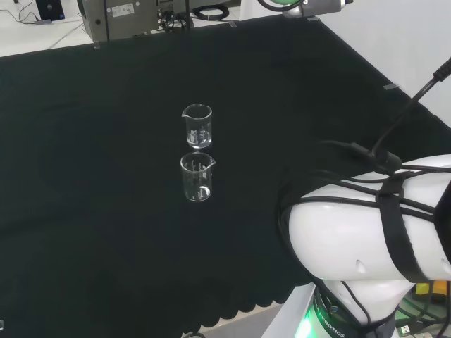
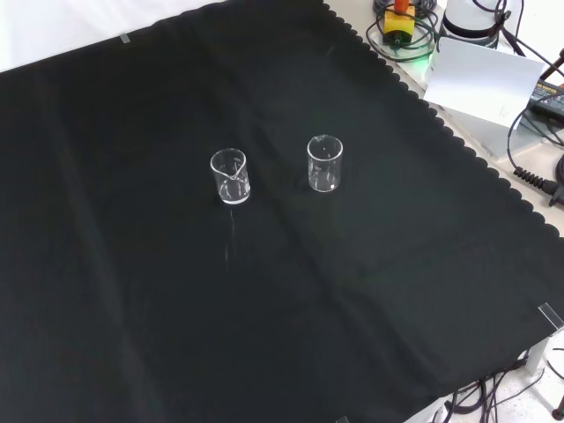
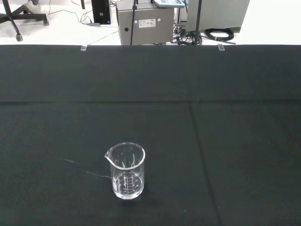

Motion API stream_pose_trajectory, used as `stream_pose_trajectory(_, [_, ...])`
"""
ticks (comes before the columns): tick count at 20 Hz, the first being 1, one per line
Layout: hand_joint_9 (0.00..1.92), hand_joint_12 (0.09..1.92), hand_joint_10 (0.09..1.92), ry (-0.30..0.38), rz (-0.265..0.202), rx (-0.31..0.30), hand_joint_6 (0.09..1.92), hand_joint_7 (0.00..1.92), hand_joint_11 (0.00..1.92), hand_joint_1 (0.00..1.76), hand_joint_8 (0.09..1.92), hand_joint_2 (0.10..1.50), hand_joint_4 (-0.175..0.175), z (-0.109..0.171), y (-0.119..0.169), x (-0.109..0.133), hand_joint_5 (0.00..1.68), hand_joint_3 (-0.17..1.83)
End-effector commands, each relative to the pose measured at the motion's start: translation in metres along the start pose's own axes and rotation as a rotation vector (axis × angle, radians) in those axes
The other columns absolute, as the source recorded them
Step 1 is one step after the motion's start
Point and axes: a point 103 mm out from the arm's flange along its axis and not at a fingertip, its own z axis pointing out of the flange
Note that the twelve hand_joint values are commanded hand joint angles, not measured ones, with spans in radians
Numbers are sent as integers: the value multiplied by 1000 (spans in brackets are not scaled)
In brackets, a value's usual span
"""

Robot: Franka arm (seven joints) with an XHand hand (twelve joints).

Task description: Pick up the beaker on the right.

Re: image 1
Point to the clear glass beaker white print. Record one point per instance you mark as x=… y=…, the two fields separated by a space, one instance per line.
x=193 y=121

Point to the black cloth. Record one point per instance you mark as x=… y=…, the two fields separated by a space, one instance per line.
x=105 y=183

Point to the grey metal cabinet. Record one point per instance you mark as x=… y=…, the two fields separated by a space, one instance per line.
x=130 y=17

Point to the black computer tower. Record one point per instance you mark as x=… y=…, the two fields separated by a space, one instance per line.
x=49 y=8

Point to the yellow stop button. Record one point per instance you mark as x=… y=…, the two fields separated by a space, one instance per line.
x=438 y=287

